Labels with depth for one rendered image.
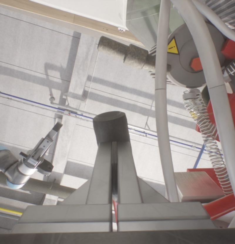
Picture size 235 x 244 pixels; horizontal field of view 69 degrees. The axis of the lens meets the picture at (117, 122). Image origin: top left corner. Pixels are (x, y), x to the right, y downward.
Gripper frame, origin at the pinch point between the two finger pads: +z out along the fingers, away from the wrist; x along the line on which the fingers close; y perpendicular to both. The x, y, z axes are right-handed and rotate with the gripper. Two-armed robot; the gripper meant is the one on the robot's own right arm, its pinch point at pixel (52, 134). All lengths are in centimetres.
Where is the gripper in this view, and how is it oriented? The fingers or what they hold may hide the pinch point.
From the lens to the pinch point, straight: 71.2
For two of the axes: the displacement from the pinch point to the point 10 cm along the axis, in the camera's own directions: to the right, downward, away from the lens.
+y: -7.6, -5.9, -2.8
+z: 6.5, -7.1, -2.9
